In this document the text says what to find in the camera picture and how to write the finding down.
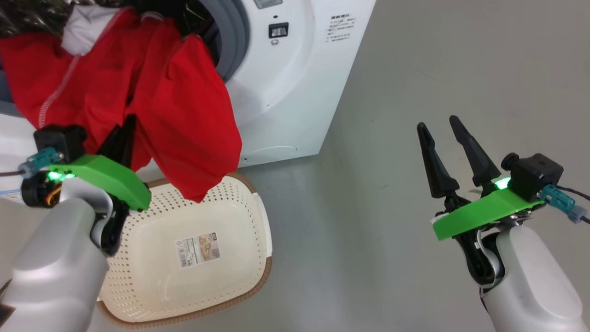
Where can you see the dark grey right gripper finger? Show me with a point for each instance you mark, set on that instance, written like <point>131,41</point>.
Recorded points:
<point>481,166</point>
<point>440,175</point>

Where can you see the teal left camera connector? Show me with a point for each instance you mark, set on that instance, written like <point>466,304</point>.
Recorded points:
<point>39,161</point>

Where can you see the white washing machine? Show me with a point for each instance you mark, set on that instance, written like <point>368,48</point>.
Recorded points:
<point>286,101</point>

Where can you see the teal camera connector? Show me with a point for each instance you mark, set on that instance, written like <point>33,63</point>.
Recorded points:
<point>560,200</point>
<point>39,161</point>

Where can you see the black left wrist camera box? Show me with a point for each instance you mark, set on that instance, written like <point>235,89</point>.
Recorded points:
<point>60,140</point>

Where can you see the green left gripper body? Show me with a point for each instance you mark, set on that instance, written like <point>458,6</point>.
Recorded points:
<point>110,177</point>

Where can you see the red garment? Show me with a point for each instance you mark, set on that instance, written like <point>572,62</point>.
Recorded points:
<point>184,120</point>

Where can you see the cream basket with brown rim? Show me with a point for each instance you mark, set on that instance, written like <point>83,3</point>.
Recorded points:
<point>221,212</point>

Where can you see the grey rubber door gasket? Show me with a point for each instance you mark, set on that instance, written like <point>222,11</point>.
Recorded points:
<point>233,37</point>

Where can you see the printed text label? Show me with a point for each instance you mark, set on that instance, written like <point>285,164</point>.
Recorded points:
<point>340,27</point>

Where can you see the black door latch socket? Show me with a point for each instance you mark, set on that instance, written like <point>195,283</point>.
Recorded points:
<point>279,30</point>

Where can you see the teal right camera connector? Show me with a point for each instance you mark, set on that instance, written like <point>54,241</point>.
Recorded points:
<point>560,200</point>

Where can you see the perforated steel washer drum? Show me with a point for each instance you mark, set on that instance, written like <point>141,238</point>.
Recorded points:
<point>32,16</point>

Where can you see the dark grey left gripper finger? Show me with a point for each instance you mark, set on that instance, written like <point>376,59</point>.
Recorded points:
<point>129,143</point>
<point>113,145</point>

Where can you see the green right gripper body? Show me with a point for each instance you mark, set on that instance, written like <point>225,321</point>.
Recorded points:
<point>479,212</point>

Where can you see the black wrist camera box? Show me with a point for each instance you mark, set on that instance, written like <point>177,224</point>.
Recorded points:
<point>534,175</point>
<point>60,140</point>

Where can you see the round white filter cover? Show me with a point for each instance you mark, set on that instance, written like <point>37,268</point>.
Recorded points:
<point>272,151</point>

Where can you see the grey warning label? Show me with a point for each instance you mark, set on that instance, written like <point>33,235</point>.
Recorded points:
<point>267,3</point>

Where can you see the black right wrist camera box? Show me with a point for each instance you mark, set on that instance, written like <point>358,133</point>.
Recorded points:
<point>534,175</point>

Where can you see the paper product label sticker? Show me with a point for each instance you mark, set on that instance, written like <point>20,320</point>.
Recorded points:
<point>198,250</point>

